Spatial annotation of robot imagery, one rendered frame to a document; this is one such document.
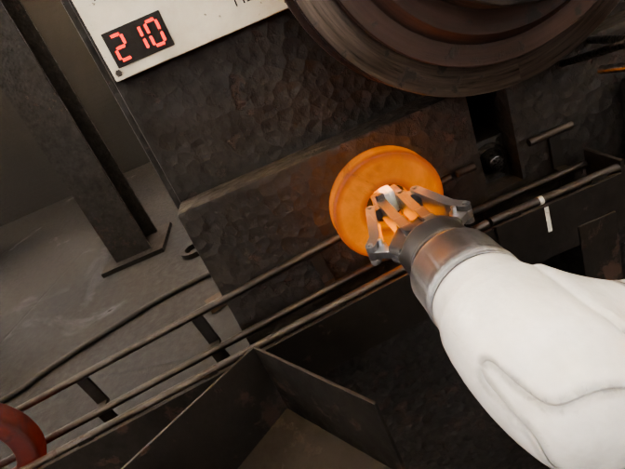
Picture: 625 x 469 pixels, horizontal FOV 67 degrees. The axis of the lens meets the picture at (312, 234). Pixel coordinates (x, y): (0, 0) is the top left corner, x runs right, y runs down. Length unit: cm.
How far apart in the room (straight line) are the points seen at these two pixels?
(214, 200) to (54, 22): 634
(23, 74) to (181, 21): 266
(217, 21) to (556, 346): 55
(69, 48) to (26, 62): 365
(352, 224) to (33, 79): 283
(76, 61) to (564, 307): 675
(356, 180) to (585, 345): 37
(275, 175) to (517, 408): 46
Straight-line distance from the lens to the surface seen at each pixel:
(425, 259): 43
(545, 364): 32
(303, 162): 68
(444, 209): 56
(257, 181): 68
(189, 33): 69
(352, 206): 62
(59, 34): 695
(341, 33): 57
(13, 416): 85
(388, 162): 62
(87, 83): 691
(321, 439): 62
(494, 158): 79
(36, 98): 331
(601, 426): 32
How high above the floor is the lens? 106
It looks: 25 degrees down
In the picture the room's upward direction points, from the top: 23 degrees counter-clockwise
